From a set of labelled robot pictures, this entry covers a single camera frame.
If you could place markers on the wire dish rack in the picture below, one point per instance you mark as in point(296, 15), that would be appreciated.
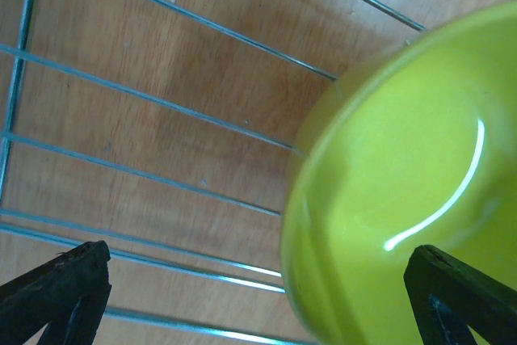
point(164, 128)

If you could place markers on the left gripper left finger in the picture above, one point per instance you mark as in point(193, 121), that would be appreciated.
point(65, 297)

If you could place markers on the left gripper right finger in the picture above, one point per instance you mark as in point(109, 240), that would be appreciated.
point(452, 300)

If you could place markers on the yellow-green bowl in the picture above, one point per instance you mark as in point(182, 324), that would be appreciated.
point(414, 146)

